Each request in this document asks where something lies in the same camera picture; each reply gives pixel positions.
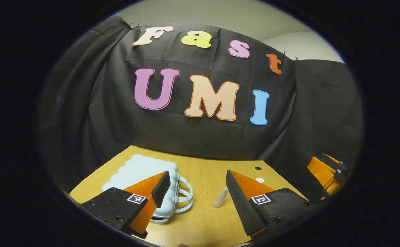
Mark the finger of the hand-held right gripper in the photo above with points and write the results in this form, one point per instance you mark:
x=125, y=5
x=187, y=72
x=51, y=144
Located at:
x=323, y=175

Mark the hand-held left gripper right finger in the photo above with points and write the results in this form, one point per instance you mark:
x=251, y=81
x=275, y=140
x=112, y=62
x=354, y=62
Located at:
x=241, y=206

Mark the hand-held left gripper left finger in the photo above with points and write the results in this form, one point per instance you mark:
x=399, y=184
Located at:
x=161, y=188

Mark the white squeeze tube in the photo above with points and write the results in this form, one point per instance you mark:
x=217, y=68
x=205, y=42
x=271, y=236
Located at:
x=219, y=199

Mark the light blue suitcase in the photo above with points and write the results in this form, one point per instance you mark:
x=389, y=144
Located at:
x=141, y=168

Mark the black backdrop cloth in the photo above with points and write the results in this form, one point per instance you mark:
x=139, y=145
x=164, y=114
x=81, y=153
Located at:
x=203, y=137

